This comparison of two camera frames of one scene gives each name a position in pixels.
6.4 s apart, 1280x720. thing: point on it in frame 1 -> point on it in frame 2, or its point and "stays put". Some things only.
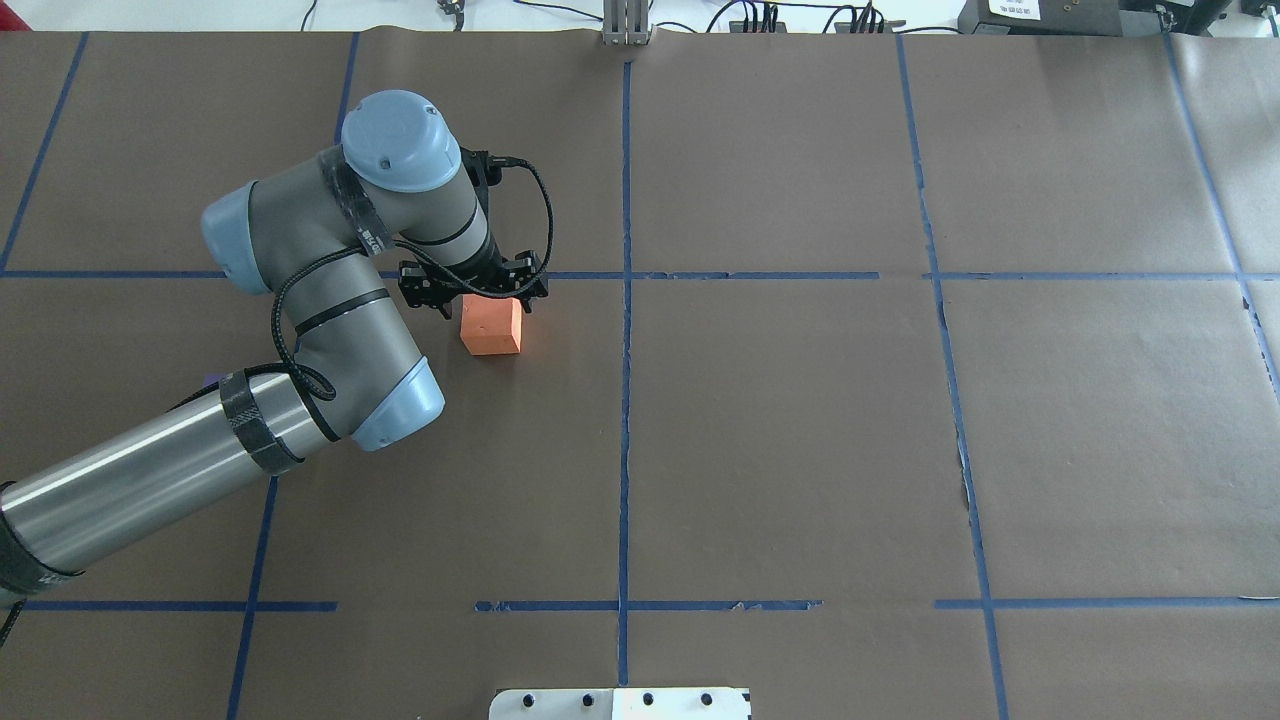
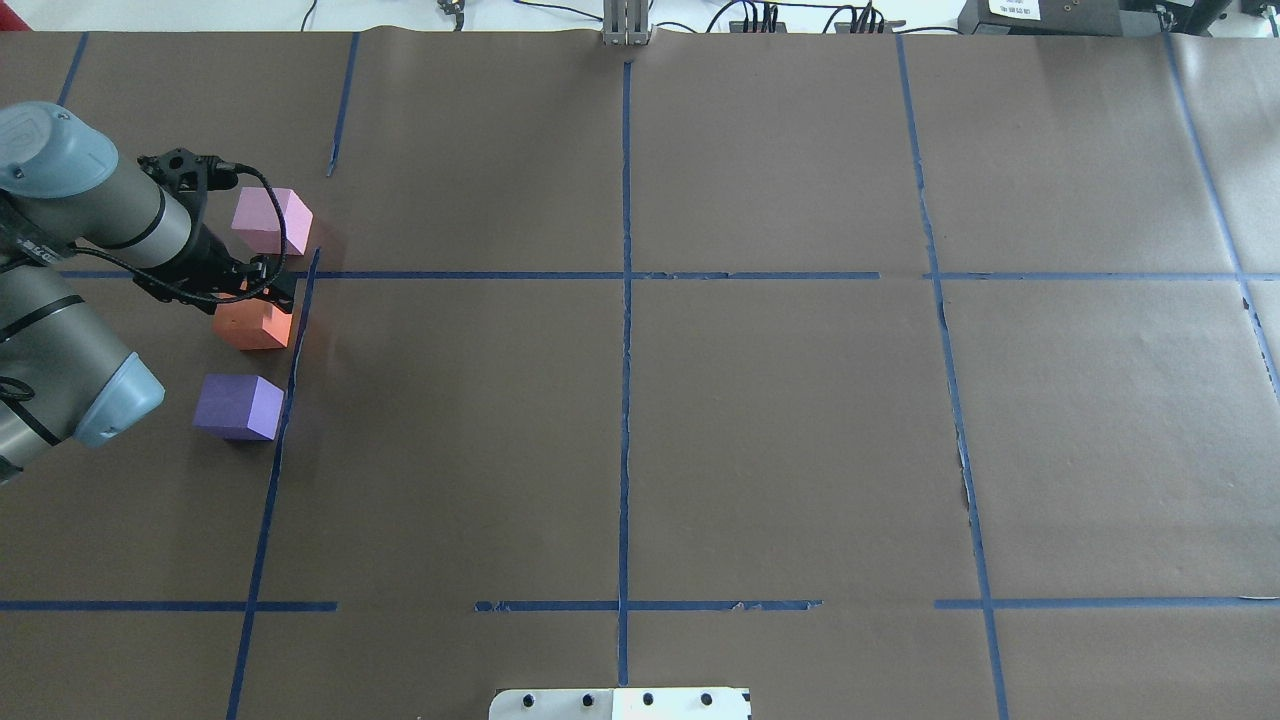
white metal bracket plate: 684,703 stays put
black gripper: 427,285 -> 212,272
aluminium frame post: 625,22 stays put
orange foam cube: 491,325 -> 250,324
